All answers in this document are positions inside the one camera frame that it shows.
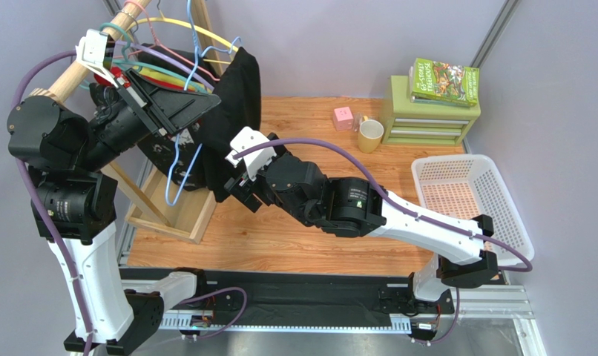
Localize red garment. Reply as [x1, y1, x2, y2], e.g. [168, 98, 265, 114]
[93, 67, 128, 87]

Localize black white-patterned trousers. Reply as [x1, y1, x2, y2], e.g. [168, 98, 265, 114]
[137, 47, 280, 203]

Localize yellow mug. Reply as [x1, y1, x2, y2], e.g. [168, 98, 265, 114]
[358, 119, 384, 154]

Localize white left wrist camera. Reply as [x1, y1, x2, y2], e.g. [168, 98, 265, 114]
[75, 29, 116, 73]

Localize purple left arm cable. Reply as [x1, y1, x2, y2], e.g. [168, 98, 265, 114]
[11, 49, 95, 356]

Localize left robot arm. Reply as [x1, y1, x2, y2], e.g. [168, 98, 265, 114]
[7, 70, 220, 355]

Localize green comic book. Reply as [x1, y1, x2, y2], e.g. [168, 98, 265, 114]
[409, 58, 480, 107]

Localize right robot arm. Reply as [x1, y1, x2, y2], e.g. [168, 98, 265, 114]
[225, 153, 499, 302]

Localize green drawer box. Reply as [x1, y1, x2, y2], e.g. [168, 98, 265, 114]
[379, 76, 481, 146]

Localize pink wire hanger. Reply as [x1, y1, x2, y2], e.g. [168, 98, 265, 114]
[124, 0, 199, 73]

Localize yellow wire hanger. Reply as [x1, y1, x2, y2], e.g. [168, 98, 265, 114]
[122, 17, 241, 56]

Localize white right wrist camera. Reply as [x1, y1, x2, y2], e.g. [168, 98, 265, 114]
[225, 126, 277, 181]

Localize black garment on rack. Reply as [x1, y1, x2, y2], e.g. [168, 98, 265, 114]
[137, 43, 229, 85]

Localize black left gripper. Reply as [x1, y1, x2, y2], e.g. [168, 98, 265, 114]
[75, 68, 220, 174]

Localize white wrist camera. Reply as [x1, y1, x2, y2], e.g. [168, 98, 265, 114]
[225, 126, 277, 181]
[75, 29, 116, 73]

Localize white plastic basket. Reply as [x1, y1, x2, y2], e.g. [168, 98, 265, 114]
[411, 154, 535, 261]

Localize wooden clothes rack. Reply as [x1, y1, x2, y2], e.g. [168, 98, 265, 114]
[29, 1, 220, 244]

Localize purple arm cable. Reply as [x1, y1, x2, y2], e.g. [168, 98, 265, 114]
[11, 49, 95, 356]
[232, 137, 533, 274]

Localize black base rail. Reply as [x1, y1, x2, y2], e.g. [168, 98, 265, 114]
[121, 268, 458, 342]

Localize pink cube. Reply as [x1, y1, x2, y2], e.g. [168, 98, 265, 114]
[332, 107, 354, 131]

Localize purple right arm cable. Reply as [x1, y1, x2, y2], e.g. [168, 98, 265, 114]
[232, 137, 533, 274]

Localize yellow garment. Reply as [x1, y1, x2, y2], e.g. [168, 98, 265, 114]
[139, 67, 211, 93]

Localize blue wire hanger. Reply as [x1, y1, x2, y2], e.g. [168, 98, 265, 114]
[164, 0, 243, 208]

